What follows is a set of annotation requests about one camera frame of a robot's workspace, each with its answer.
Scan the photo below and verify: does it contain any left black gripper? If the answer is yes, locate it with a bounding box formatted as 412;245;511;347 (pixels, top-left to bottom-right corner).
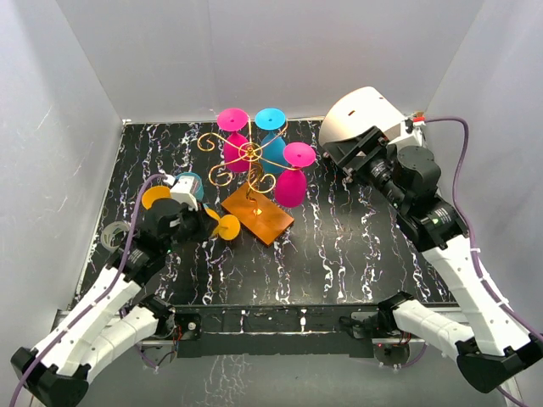
162;198;219;254

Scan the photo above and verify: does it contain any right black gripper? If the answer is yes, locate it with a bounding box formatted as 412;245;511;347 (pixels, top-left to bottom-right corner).
324;127;409;212

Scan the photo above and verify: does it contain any yellow wine glass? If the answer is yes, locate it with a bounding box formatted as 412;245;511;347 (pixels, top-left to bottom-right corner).
141;185;171;209
204;205;241;241

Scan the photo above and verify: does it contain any pink wine glass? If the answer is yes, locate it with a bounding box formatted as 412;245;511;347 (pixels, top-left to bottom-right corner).
274;142;316;208
217;108;249;173

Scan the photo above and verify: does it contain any blue wine glass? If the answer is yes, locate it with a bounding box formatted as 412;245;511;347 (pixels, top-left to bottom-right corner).
255;108;288;175
176;172;204;201

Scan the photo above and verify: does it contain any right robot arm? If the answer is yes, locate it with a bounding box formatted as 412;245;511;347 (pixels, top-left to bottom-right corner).
319;126;542;393

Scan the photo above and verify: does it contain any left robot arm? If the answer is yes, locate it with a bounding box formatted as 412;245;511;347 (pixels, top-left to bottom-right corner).
10;198;220;406

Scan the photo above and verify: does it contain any white cylindrical container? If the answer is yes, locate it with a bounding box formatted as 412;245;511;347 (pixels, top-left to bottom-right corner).
318;86;423;148

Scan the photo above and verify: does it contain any clear tape roll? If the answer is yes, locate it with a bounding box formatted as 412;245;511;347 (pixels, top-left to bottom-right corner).
100;220;130;253

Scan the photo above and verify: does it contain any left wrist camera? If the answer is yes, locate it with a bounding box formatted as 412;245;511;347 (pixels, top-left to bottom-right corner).
163;175;202;211

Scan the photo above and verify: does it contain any gold wire glass rack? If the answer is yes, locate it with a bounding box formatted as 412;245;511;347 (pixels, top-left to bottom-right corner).
198;132;294;247

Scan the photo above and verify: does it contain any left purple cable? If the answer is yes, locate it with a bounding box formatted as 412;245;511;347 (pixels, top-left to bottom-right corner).
10;173;171;404

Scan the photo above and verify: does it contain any purple cable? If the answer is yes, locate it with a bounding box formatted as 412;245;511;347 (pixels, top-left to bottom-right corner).
423;116;543;404
10;173;171;404

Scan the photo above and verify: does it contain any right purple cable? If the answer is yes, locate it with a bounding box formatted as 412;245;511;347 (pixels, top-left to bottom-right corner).
423;116;543;404

